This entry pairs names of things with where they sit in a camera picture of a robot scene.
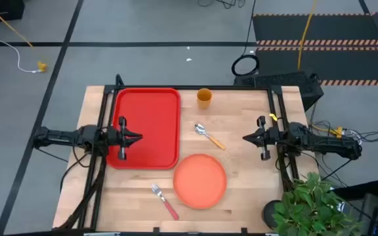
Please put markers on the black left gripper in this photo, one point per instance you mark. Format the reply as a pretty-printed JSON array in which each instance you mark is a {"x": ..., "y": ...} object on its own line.
[{"x": 122, "y": 144}]

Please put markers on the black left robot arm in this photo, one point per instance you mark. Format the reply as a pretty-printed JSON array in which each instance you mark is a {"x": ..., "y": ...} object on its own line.
[{"x": 61, "y": 135}]

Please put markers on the black hazard-striped floor mat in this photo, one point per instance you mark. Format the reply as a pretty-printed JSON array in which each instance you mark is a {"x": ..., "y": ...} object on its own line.
[{"x": 323, "y": 62}]

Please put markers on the orange round plate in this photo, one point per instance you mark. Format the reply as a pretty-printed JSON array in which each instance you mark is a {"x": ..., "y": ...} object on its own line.
[{"x": 199, "y": 181}]

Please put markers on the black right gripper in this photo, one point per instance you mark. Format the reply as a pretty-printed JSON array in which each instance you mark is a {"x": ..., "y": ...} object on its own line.
[{"x": 266, "y": 137}]

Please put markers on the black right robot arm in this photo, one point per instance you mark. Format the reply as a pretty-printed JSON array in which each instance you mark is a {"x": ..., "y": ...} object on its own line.
[{"x": 323, "y": 144}]

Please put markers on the yellow tag on frame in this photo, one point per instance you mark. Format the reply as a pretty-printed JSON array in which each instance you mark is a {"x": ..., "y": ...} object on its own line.
[{"x": 273, "y": 117}]

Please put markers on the black plant pot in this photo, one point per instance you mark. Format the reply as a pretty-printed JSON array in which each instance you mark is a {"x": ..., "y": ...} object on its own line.
[{"x": 267, "y": 213}]

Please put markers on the orange plastic cup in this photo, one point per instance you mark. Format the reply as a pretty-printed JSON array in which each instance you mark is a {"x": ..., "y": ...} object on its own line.
[{"x": 204, "y": 98}]

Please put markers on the red plastic tray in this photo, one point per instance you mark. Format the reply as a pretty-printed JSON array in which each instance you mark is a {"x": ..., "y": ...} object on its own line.
[{"x": 153, "y": 111}]

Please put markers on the green leafy plant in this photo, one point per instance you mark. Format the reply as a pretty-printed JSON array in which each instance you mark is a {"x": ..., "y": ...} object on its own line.
[{"x": 310, "y": 206}]

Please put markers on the black metal table frame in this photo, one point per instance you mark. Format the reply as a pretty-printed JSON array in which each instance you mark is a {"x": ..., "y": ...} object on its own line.
[{"x": 225, "y": 87}]

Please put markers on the yellow floor plug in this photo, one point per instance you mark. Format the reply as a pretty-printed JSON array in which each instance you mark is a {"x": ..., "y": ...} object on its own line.
[{"x": 42, "y": 67}]

